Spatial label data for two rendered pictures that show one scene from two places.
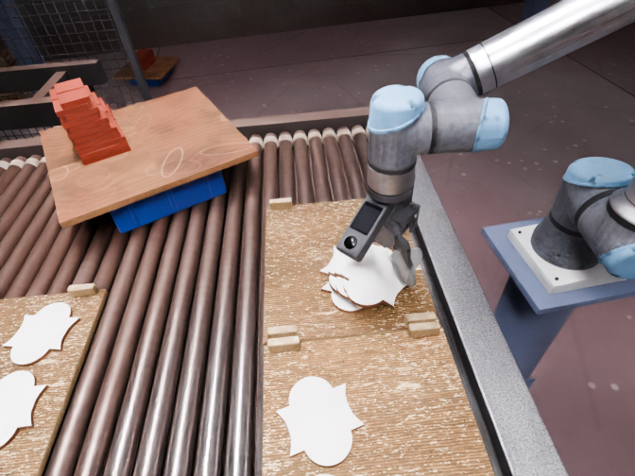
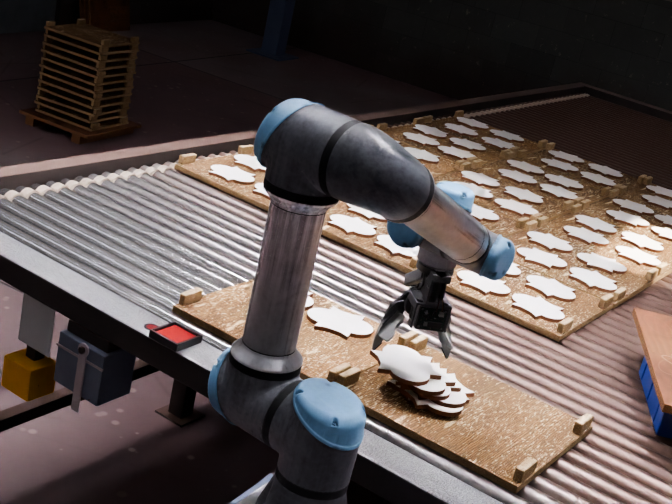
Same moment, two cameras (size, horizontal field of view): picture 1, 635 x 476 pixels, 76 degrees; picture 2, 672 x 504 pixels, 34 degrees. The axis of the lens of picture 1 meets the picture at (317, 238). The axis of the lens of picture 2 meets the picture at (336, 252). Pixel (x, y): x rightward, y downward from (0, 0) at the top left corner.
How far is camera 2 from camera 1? 2.34 m
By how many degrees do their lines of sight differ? 96
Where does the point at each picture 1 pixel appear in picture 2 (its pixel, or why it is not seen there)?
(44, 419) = (460, 288)
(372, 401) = (322, 339)
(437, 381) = not seen: hidden behind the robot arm
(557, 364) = not seen: outside the picture
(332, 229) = (508, 426)
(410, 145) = not seen: hidden behind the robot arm
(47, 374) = (496, 299)
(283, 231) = (539, 410)
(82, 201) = (659, 322)
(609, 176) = (319, 384)
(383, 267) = (411, 369)
